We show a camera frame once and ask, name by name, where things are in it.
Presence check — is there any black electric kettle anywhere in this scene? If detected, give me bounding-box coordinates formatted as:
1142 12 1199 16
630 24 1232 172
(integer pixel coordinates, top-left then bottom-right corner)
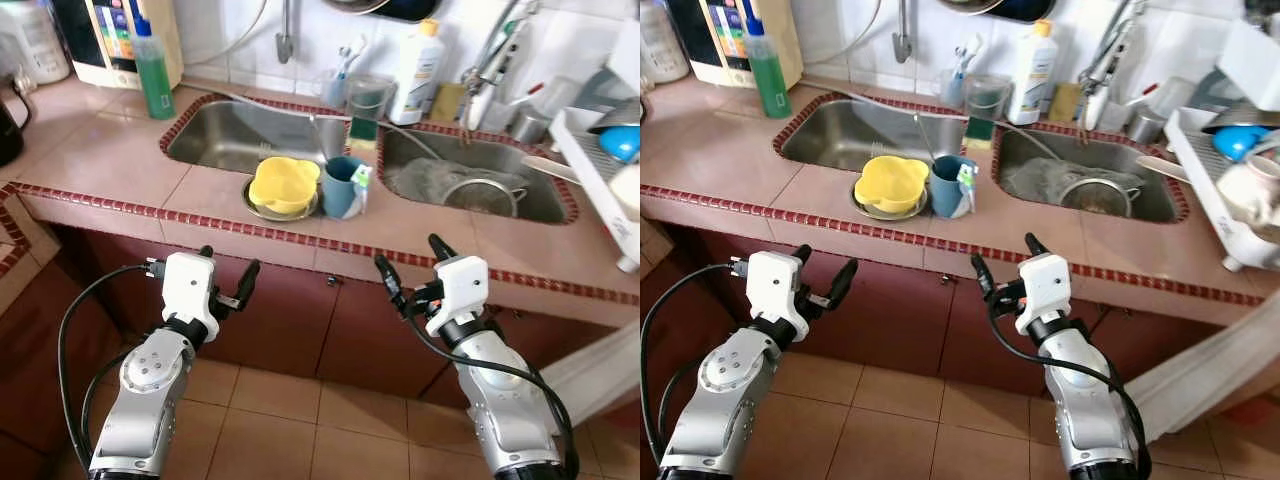
0 70 31 166

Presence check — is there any hanging white plastic bag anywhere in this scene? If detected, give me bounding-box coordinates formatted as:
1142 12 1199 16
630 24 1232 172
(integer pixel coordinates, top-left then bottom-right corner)
540 320 641 426
1125 290 1280 443

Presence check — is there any yellow plastic bowl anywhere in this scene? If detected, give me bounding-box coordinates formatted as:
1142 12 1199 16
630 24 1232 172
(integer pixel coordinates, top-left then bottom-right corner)
853 155 931 214
248 156 322 216

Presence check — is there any stainless steel sink basin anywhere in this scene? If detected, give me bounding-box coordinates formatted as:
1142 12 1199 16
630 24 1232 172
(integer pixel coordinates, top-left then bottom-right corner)
993 125 1191 226
775 93 966 176
378 122 581 226
160 93 351 179

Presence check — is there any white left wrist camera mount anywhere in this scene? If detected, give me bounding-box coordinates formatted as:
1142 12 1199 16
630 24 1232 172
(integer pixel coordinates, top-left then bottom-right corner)
158 252 221 343
745 250 806 343

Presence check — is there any crumpled clear plastic bag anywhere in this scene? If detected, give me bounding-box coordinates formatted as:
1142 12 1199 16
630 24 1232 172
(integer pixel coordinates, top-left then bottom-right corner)
388 158 521 213
1003 158 1136 211

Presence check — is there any hanging metal pan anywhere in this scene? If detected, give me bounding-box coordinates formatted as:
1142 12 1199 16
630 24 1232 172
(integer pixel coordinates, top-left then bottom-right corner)
935 0 1061 23
320 0 446 23

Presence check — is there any green dish soap bottle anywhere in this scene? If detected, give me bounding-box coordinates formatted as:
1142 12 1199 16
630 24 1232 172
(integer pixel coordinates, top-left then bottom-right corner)
745 15 793 119
133 15 176 121

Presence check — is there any blue bowl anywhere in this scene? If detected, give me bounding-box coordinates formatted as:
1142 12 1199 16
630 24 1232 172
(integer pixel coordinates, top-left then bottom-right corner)
1210 125 1271 163
598 125 641 164

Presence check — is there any grey metal lid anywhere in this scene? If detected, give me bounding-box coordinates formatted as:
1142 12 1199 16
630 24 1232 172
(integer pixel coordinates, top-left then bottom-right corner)
1203 103 1280 136
590 100 641 131

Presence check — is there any cream plastic spatula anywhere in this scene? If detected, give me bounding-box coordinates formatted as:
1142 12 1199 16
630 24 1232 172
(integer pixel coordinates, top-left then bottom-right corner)
520 155 586 186
1133 155 1196 184

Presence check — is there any white detergent bottle yellow cap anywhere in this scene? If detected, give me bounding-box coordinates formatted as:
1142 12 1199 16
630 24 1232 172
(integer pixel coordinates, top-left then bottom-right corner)
388 18 448 127
1005 18 1061 127

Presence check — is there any brown scouring pad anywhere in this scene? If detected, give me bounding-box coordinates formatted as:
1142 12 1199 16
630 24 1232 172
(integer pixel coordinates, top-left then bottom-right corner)
1048 82 1084 123
432 82 466 123

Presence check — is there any beige water ionizer appliance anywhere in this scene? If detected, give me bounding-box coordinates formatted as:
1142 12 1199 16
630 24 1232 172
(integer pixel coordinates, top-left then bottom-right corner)
668 0 804 89
52 0 186 89

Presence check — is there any blue-grey mug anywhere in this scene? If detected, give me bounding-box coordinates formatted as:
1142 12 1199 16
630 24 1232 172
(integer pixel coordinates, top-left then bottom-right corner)
928 154 979 219
320 155 373 220

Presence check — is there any chrome sink faucet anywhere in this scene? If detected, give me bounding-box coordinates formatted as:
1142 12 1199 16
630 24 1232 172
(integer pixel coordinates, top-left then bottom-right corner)
460 0 541 131
1075 0 1151 131

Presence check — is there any round steel strainer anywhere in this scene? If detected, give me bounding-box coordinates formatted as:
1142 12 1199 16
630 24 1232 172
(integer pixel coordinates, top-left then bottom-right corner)
440 175 528 218
1058 175 1144 218

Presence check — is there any white dish rack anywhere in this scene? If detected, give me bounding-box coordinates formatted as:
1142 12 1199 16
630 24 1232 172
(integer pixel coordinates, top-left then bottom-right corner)
1165 20 1280 273
548 20 641 273

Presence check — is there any white ceramic mug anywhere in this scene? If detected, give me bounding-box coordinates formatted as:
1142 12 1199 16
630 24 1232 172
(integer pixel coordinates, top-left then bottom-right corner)
610 165 641 216
1215 155 1280 236

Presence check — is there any white blue toothbrush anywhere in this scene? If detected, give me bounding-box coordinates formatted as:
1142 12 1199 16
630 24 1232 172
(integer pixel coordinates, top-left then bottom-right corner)
955 33 986 81
338 35 366 81

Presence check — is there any small clear plastic pail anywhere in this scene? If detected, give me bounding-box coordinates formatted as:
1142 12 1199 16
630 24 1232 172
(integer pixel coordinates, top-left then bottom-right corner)
963 72 1014 123
345 72 398 123

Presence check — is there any small steel cup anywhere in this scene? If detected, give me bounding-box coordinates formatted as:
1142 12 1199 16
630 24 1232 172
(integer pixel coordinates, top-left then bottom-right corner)
1125 105 1171 146
505 105 556 146

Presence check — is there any green yellow sponge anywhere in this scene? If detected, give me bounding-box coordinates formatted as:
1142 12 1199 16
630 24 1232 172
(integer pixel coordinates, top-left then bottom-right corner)
963 117 998 153
348 117 381 156

